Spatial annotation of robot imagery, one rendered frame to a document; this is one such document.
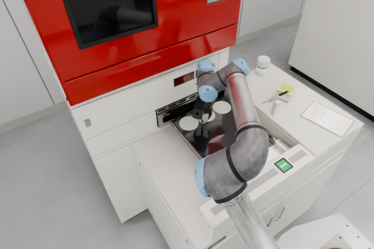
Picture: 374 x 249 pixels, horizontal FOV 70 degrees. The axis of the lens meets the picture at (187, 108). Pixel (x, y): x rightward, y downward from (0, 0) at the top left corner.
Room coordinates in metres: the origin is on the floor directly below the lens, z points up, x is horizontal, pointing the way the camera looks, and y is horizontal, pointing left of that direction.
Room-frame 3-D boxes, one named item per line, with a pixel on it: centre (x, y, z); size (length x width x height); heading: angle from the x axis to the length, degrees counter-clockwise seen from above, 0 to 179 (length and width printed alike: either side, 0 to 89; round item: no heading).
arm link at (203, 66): (0.95, -0.08, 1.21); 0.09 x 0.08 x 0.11; 1
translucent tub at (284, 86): (1.05, -0.51, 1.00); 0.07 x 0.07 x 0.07; 50
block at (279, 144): (0.78, -0.45, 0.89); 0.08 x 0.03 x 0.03; 32
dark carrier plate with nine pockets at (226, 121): (0.91, -0.16, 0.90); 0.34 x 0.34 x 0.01; 32
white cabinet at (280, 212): (0.86, -0.28, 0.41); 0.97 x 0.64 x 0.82; 122
